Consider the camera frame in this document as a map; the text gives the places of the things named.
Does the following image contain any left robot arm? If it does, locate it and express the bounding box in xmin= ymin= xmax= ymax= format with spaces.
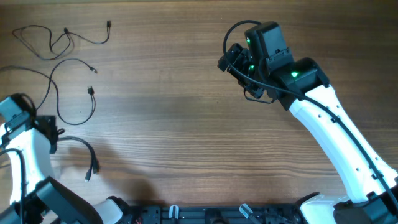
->
xmin=1 ymin=93 xmax=128 ymax=224

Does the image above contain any black USB cable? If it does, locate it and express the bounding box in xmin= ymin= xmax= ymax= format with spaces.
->
xmin=57 ymin=136 xmax=101 ymax=183
xmin=11 ymin=20 xmax=112 ymax=62
xmin=0 ymin=57 xmax=99 ymax=126

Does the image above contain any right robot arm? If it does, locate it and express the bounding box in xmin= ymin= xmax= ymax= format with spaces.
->
xmin=218 ymin=21 xmax=397 ymax=223

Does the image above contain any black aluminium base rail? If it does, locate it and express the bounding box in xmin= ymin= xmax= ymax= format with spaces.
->
xmin=128 ymin=204 xmax=306 ymax=224

